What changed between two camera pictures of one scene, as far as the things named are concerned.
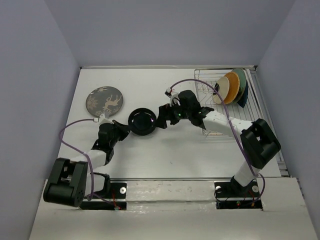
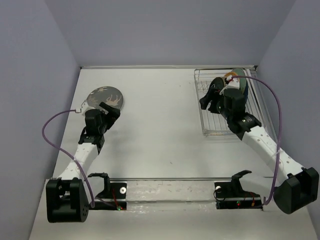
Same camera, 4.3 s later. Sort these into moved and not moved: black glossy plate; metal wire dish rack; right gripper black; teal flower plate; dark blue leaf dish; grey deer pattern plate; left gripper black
Moved: right gripper black; black glossy plate; left gripper black
Not moved: teal flower plate; grey deer pattern plate; metal wire dish rack; dark blue leaf dish
